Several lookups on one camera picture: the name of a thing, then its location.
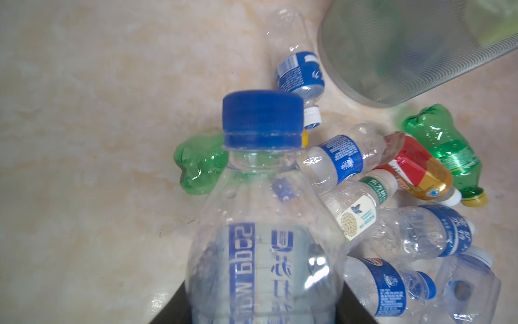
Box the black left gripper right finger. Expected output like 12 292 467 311
335 283 377 324

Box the soda water bottle blue cap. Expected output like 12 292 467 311
185 90 345 323

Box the clear bottle blue label back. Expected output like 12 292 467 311
266 5 325 130

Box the green bottle yellow cap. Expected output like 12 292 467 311
173 128 310 196
402 104 488 207

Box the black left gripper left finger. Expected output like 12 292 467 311
150 282 192 324

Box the clear bottle flower label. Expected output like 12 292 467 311
321 169 399 251

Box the red gold label bottle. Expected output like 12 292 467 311
379 132 462 207

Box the clear bottle blue cap centre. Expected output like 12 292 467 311
298 124 387 195

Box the clear bottle blue label front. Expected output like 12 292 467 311
343 256 437 317

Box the grey mesh waste bin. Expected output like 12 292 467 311
318 1 517 107

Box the tall clear bottle white cap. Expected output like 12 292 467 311
419 246 502 324

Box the clear bottle blue label white cap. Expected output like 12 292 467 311
368 205 476 263

